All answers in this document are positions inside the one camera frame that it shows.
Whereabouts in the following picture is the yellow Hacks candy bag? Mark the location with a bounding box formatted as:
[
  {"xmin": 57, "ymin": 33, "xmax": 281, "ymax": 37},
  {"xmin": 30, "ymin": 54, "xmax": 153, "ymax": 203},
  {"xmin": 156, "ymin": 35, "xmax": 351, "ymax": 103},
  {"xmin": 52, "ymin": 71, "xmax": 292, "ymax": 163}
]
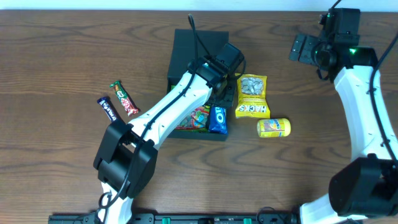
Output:
[{"xmin": 235, "ymin": 74, "xmax": 271, "ymax": 119}]

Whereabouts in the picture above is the dark green lidded box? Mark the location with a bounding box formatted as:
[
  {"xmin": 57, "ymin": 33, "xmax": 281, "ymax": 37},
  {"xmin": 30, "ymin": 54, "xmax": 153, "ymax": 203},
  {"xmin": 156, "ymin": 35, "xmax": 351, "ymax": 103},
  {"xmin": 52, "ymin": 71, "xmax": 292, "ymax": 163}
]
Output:
[{"xmin": 167, "ymin": 29, "xmax": 236, "ymax": 141}]

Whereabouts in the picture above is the blue Oreo cookie pack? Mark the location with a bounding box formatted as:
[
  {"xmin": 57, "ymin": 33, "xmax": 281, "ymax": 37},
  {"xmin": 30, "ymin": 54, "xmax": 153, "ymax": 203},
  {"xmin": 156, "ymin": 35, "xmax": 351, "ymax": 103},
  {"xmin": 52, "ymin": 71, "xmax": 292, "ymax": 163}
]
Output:
[{"xmin": 208, "ymin": 106, "xmax": 228, "ymax": 134}]

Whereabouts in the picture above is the Haribo gummy candy bag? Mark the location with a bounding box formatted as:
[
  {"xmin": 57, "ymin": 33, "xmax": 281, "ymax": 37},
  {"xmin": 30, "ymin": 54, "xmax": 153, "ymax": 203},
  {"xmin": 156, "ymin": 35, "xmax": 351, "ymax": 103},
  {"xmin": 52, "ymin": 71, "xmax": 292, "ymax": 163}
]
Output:
[{"xmin": 175, "ymin": 105, "xmax": 211, "ymax": 132}]

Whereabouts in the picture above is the yellow Mentos gum jar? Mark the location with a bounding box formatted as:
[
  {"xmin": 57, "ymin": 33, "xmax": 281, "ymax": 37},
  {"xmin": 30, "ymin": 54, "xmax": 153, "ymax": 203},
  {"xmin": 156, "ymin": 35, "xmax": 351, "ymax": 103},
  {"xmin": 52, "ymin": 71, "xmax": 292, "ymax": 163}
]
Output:
[{"xmin": 257, "ymin": 118, "xmax": 292, "ymax": 138}]

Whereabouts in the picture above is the red green KitKat bar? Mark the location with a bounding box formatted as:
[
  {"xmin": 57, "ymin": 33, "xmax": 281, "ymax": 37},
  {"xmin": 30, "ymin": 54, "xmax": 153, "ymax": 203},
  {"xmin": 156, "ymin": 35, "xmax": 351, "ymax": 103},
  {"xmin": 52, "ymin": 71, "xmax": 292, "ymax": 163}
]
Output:
[{"xmin": 109, "ymin": 80, "xmax": 140, "ymax": 116}]

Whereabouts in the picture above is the purple Dairy Milk bar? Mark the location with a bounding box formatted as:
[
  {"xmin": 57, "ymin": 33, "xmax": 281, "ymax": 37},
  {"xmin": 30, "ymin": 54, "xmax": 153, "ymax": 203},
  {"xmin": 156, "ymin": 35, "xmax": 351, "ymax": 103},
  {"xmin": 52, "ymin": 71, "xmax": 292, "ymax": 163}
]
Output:
[{"xmin": 96, "ymin": 96, "xmax": 123, "ymax": 122}]

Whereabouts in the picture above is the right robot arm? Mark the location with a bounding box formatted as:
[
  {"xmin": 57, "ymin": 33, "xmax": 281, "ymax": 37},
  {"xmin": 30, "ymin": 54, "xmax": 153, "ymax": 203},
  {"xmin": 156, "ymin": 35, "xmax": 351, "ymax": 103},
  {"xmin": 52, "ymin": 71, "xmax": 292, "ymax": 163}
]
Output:
[{"xmin": 289, "ymin": 7, "xmax": 397, "ymax": 223}]

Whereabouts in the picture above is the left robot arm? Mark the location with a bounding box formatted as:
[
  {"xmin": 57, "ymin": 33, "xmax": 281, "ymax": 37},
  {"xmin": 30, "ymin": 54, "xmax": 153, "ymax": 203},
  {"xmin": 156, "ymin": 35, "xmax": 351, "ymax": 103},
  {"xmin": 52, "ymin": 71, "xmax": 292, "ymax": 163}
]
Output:
[{"xmin": 93, "ymin": 43, "xmax": 246, "ymax": 223}]

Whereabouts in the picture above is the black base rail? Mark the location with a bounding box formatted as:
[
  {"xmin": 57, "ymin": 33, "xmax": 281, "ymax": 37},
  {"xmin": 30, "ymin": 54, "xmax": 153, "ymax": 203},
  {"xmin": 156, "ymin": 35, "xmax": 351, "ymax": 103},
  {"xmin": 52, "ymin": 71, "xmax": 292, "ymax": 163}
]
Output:
[{"xmin": 48, "ymin": 211, "xmax": 300, "ymax": 224}]

